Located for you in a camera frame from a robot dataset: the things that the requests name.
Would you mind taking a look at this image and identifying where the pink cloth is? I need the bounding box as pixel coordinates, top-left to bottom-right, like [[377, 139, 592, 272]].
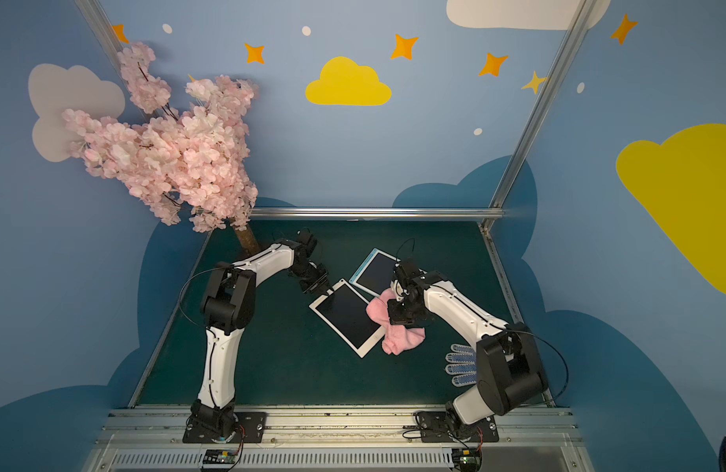
[[366, 289, 426, 355]]

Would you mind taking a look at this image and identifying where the blue-edged white drawing tablet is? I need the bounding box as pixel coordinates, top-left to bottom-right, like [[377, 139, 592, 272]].
[[349, 248, 398, 297]]

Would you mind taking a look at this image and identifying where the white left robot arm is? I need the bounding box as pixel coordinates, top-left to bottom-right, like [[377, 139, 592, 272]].
[[183, 229, 331, 444]]

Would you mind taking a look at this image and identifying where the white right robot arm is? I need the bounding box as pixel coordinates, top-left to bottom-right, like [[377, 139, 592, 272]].
[[388, 259, 549, 439]]

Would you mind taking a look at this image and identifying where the blue dotted work glove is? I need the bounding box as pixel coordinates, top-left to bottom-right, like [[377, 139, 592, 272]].
[[445, 344, 477, 387]]

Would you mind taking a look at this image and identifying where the rusty brown tree trunk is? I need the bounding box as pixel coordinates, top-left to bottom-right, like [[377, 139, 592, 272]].
[[234, 225, 261, 257]]

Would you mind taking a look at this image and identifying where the right circuit board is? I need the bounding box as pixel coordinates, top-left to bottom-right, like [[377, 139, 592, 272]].
[[451, 448, 482, 472]]

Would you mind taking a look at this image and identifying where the pink cherry blossom tree crown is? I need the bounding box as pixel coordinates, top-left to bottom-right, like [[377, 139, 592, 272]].
[[62, 42, 259, 232]]

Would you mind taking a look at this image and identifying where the left green circuit board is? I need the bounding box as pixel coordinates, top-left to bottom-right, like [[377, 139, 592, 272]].
[[201, 450, 240, 469]]

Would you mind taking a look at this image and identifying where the rear aluminium frame rail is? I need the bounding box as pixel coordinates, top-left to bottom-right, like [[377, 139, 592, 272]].
[[251, 206, 504, 220]]

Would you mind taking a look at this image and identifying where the right table edge rail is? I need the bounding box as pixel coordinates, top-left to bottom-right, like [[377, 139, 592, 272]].
[[482, 229, 557, 407]]

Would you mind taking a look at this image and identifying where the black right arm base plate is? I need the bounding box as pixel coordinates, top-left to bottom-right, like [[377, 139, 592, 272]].
[[414, 411, 500, 443]]

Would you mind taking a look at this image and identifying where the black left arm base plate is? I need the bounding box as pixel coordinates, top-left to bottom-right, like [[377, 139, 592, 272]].
[[182, 408, 267, 444]]

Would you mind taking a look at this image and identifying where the front aluminium rail bed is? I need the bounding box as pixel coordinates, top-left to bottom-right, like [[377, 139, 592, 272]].
[[83, 405, 594, 471]]

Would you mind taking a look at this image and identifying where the right rear aluminium post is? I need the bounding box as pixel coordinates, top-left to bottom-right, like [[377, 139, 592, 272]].
[[480, 0, 599, 236]]

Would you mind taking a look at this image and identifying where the aluminium post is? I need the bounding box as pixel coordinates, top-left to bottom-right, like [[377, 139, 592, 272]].
[[74, 0, 123, 72], [480, 0, 599, 236]]

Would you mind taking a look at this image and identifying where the left rear aluminium post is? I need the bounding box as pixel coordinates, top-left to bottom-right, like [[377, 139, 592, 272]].
[[74, 0, 123, 72]]

